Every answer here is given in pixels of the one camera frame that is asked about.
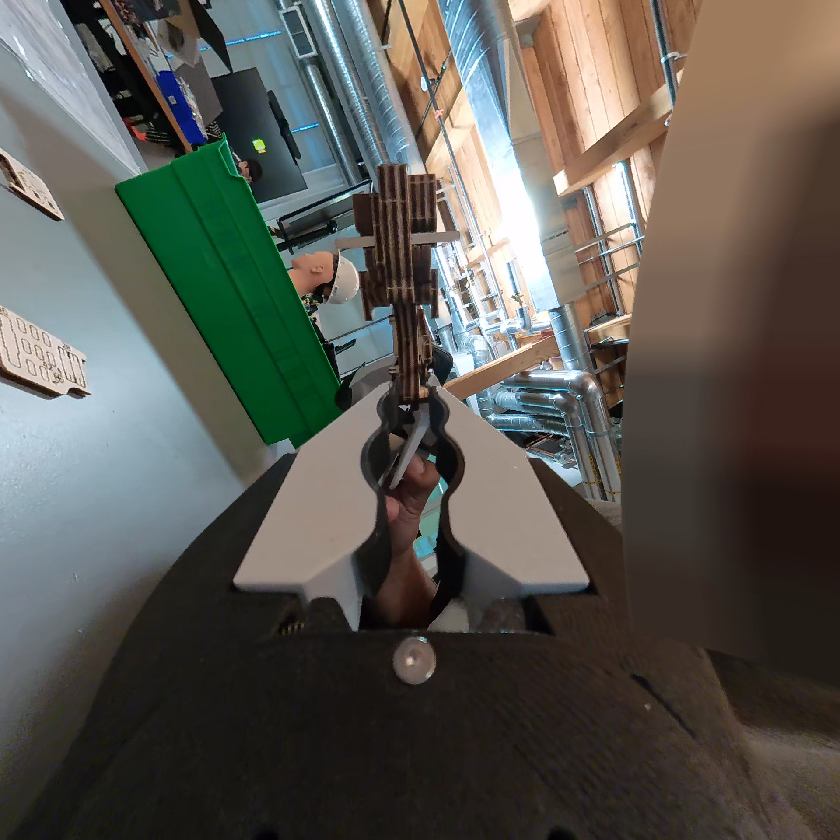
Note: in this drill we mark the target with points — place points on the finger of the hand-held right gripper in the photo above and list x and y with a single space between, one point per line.
410 453

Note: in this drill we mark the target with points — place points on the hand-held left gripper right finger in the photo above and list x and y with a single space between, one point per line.
518 525

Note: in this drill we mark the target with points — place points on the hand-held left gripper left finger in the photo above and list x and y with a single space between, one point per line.
308 518

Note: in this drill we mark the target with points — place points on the small wooden puzzle model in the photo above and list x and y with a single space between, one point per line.
400 275

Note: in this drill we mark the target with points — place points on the person's right hand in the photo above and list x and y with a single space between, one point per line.
407 512

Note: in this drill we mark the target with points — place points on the silver insulated pipes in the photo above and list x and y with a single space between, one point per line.
577 394

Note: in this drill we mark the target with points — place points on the wooden beam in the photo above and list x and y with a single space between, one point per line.
525 358
610 144

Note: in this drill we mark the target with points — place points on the mannequin head white helmet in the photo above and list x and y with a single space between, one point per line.
334 279

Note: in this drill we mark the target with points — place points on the green plastic bin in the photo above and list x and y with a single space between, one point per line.
229 295

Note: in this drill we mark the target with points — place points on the small wooden parts card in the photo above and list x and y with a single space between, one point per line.
39 354

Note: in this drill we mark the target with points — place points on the black board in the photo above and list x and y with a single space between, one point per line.
256 118

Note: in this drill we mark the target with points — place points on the blue storage crate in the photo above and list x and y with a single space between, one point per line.
174 105

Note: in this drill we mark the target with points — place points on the silver spiral duct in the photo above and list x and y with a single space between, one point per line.
367 65
328 105

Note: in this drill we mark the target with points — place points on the large silver ventilation duct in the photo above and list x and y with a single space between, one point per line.
479 65

